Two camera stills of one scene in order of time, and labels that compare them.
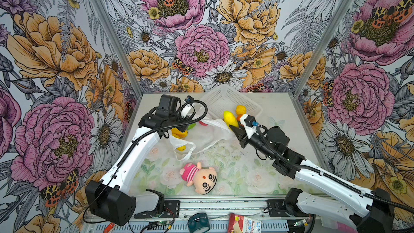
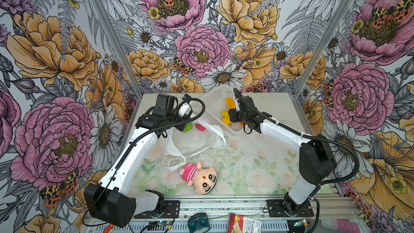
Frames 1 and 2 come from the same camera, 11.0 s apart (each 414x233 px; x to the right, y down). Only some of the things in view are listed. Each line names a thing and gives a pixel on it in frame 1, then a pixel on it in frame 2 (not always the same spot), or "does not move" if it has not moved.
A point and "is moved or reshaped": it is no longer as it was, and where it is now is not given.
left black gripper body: [176, 117] does not move
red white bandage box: [239, 224] does not move
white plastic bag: [201, 134] is moved or reshaped
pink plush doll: [203, 178] does not move
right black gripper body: [256, 142] -> [237, 116]
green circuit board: [164, 223] does not move
